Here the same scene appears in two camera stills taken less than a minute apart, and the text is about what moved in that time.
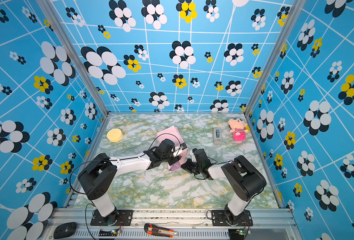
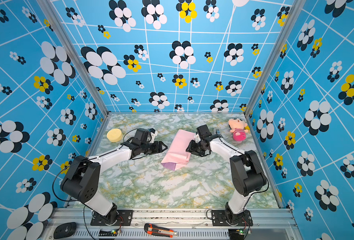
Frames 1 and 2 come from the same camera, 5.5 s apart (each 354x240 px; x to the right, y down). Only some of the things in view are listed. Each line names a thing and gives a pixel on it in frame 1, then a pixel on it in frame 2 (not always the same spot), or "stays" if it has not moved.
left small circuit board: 108,232 stays
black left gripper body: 170,159 → 147,148
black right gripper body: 193,167 → 197,148
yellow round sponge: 114,135 stays
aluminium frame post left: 53,13 stays
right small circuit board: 236,234 stays
